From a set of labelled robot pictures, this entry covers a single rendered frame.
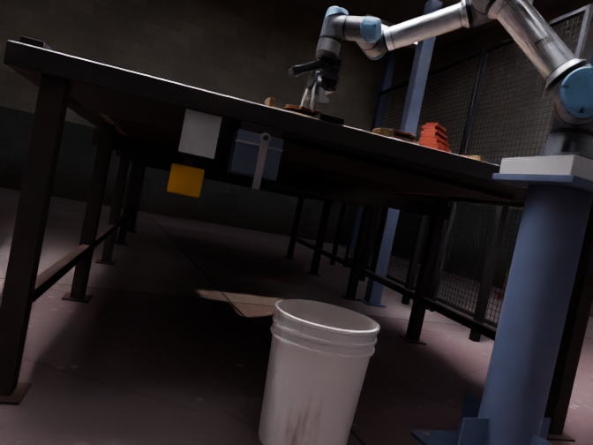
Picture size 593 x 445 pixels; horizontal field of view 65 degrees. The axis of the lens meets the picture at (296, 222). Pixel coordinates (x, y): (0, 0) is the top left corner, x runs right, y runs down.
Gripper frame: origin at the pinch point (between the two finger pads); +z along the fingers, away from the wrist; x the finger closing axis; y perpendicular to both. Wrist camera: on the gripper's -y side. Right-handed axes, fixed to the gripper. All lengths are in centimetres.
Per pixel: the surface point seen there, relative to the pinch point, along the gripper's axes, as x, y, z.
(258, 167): -19.7, -15.5, 23.7
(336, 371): -44, 12, 70
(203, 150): -15.5, -30.8, 23.1
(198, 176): -18.1, -30.8, 30.5
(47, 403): -14, -54, 100
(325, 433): -43, 14, 86
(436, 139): 68, 97, -24
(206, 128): -15.5, -31.6, 17.0
